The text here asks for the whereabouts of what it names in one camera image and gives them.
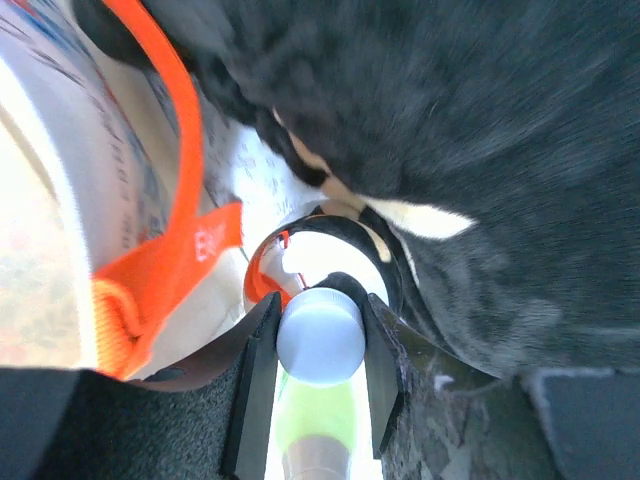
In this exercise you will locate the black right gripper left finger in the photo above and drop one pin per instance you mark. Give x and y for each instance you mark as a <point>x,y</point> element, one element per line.
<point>246,449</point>

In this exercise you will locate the beige canvas tote bag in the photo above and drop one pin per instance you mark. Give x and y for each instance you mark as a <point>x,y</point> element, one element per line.
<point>88,172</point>

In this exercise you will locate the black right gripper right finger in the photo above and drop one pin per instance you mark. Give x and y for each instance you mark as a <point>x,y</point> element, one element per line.
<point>385,384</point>

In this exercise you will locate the small clear white-capped bottle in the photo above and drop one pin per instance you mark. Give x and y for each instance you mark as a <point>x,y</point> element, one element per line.
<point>321,421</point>

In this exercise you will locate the black floral plush blanket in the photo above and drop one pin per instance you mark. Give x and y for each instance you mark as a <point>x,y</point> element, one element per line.
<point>499,140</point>

